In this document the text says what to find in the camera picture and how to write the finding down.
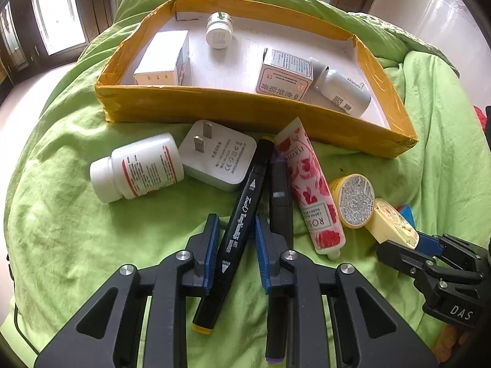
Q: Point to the black marker with purple end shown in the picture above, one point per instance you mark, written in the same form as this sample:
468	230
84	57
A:
280	199

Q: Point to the yellow toy game console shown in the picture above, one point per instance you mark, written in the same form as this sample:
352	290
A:
391	224

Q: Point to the green blanket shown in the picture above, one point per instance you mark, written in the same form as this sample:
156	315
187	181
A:
76	237

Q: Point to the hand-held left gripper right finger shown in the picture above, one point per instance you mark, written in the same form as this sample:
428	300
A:
264	253

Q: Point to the black marker with yellow end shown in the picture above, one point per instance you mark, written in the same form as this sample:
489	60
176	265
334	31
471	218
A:
241	214

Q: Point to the floral hand cream tube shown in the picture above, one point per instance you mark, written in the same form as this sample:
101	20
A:
310	191

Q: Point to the yellow round tin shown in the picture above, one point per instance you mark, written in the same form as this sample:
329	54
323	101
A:
355	201

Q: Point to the white bottle with red label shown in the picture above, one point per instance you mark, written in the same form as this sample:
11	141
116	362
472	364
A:
142	166

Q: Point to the person's right hand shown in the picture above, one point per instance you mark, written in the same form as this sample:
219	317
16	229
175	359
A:
454	343

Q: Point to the small white jar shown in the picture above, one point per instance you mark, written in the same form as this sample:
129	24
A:
218	32

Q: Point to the white plug adapter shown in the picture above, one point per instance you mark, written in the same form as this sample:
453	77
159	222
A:
222	157

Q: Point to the grey medicine box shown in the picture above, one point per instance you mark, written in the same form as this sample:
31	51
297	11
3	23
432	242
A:
282	76

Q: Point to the red cloth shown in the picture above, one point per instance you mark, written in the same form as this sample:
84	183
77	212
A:
481	117

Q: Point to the white and blue medicine box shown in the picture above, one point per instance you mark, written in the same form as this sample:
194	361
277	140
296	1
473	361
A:
161	59

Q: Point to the white bottle with green print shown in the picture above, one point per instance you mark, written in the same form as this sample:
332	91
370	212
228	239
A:
341	90

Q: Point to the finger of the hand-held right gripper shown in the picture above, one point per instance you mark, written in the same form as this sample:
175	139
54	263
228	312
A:
429	243
401	257

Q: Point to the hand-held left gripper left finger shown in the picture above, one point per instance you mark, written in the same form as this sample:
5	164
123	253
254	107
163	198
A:
211	253

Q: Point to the yellow cardboard box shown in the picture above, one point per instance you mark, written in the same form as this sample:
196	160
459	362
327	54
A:
238	65

